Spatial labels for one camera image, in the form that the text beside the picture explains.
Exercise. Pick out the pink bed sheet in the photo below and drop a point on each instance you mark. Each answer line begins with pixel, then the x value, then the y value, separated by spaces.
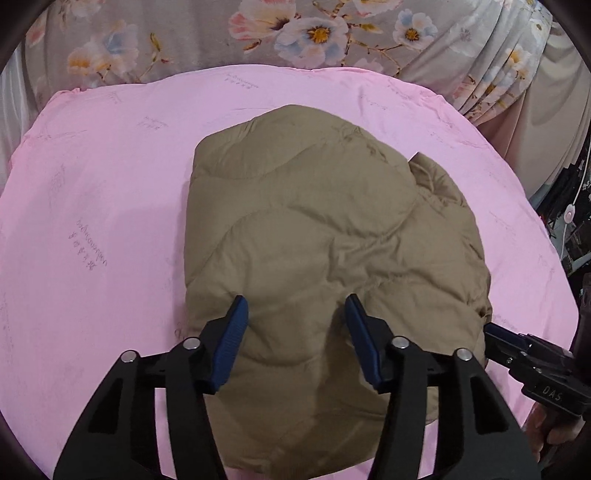
pixel 106 207

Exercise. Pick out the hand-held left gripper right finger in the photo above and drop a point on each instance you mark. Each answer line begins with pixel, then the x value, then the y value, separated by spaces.
pixel 364 344

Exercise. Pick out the dark clutter pile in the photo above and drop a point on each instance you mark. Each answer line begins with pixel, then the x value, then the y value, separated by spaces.
pixel 572 240

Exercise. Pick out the grey floral bed cover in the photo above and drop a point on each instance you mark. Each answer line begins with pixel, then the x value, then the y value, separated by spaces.
pixel 277 37

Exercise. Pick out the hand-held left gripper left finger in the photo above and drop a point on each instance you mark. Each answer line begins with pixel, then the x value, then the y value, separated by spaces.
pixel 228 346

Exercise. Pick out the person's right hand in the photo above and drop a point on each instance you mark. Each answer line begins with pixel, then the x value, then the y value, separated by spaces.
pixel 554 431

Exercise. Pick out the khaki puffer jacket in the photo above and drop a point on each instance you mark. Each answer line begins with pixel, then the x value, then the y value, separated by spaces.
pixel 323 221

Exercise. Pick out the white cloth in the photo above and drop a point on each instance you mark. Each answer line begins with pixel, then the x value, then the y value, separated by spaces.
pixel 16 106

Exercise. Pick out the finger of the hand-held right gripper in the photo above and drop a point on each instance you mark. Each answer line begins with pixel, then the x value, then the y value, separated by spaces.
pixel 505 344

